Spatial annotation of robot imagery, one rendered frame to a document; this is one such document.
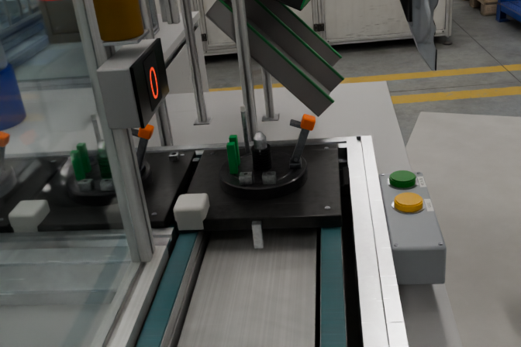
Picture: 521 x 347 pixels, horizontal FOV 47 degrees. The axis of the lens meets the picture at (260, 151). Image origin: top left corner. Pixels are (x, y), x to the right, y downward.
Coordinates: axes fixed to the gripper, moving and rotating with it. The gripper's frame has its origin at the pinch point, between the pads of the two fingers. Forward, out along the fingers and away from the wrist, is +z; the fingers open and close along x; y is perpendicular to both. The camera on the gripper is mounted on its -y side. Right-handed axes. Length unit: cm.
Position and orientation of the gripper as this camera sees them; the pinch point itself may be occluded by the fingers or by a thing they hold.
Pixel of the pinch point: (498, 29)
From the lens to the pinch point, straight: 67.3
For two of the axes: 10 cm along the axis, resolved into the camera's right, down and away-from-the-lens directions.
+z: 5.8, 8.0, 1.6
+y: -0.8, 2.5, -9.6
